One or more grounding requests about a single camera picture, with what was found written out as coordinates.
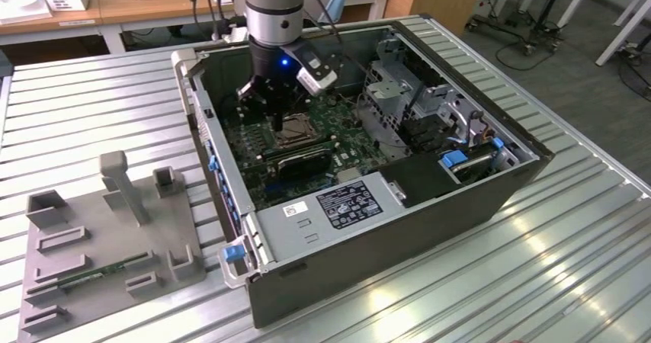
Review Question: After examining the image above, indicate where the blue card retainer strip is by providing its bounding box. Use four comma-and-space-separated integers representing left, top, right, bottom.
206, 140, 242, 241

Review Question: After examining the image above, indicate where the green motherboard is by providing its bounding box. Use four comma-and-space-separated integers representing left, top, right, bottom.
223, 93, 408, 210

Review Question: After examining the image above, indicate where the metal socket cover frame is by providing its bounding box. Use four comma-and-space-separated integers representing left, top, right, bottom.
268, 114, 324, 149

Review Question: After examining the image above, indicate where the open black PC case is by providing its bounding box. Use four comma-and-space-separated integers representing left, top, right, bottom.
170, 14, 555, 329

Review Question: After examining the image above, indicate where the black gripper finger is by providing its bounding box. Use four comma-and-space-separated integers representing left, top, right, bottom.
279, 83, 310, 130
235, 76, 280, 130

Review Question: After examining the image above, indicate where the wooden cabinet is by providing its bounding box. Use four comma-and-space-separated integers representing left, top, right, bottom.
394, 0, 487, 37

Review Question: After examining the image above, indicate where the CPU with silver top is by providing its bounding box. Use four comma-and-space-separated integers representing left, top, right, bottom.
278, 119, 315, 142

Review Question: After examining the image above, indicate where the CPU socket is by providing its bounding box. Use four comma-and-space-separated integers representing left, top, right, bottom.
267, 113, 327, 149

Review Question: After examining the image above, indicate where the small silver heatsink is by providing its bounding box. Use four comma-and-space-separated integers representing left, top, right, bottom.
335, 168, 363, 184

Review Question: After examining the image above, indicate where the white table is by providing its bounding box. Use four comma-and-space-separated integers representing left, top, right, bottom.
592, 0, 651, 68

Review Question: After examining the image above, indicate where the silver metal drive cage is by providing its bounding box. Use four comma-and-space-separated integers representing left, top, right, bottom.
355, 34, 530, 176

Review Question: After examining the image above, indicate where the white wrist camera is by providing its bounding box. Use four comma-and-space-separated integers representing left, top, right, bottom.
280, 41, 340, 96

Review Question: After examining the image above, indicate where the white flat box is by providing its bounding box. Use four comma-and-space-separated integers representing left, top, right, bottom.
0, 0, 52, 26

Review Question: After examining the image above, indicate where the grey power supply unit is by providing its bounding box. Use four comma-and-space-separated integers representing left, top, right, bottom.
248, 173, 408, 264

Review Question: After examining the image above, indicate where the grey parts rack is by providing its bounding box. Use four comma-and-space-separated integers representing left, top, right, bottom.
17, 150, 208, 340

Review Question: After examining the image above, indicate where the black graphics card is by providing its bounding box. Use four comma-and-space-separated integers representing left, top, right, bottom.
263, 144, 335, 182

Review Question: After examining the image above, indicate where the hard disk in blue carrier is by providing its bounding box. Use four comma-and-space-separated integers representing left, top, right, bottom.
438, 149, 498, 184

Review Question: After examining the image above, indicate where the wooden desk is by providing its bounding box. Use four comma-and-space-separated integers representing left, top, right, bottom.
0, 0, 396, 46

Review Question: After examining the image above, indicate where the green RAM stick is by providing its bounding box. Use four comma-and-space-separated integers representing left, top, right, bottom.
55, 253, 148, 289

